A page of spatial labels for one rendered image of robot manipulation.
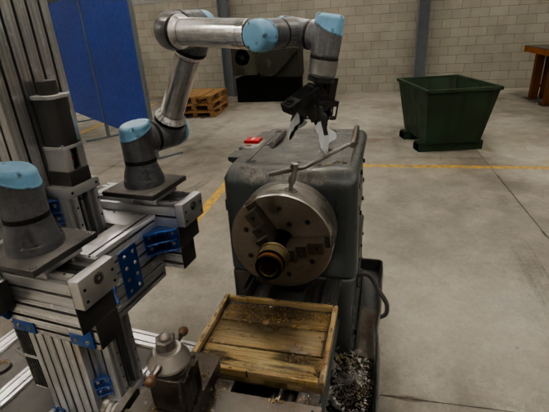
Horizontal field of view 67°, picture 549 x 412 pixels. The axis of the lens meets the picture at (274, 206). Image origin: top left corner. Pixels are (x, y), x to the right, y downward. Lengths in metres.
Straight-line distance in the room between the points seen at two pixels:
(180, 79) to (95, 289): 0.74
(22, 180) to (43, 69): 0.44
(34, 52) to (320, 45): 0.85
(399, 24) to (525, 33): 2.80
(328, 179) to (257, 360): 0.58
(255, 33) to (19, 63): 0.72
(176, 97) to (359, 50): 9.78
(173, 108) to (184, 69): 0.16
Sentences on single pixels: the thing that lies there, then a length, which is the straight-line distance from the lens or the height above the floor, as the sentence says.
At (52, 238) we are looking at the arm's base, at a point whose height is 1.19.
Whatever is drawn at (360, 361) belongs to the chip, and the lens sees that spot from 1.60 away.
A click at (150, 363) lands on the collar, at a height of 1.14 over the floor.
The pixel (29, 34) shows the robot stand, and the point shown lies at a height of 1.70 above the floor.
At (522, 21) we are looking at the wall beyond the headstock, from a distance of 11.63.
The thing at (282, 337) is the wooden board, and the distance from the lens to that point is 1.21.
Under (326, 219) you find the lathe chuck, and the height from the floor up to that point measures 1.16.
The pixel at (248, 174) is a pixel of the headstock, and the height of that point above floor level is 1.23.
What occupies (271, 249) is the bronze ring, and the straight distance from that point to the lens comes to 1.13.
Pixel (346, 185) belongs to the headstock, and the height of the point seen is 1.21.
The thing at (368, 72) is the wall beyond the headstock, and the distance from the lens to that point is 11.20.
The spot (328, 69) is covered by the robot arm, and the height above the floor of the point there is 1.57.
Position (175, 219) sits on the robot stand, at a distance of 1.54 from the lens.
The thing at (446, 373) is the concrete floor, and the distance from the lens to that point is 2.45.
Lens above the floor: 1.68
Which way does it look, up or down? 24 degrees down
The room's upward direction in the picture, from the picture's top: 4 degrees counter-clockwise
